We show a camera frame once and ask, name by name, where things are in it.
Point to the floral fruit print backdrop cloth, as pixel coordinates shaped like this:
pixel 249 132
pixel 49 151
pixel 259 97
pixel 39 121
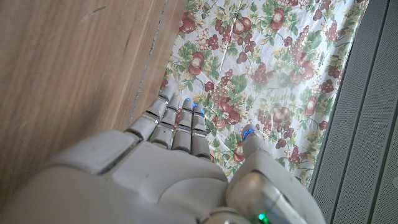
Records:
pixel 255 77

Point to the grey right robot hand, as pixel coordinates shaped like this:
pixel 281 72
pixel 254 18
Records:
pixel 140 174

